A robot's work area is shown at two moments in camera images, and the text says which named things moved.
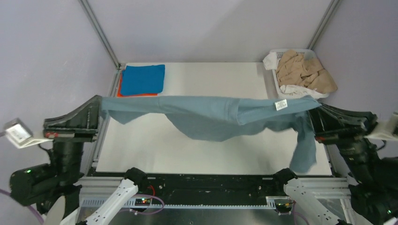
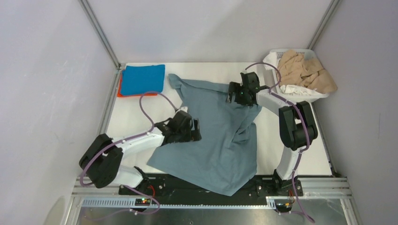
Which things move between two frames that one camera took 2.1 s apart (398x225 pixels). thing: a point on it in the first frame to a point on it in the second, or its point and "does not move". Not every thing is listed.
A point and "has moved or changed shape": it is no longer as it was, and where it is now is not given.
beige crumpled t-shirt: [293, 69] does not move
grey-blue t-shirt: [217, 118] has moved or changed shape
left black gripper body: [72, 135] to [184, 134]
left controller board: [142, 201] does not move
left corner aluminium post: [100, 33] does not move
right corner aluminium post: [333, 6] does not move
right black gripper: [331, 123] to [236, 87]
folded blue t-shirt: [142, 79] does not move
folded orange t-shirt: [119, 93] does not move
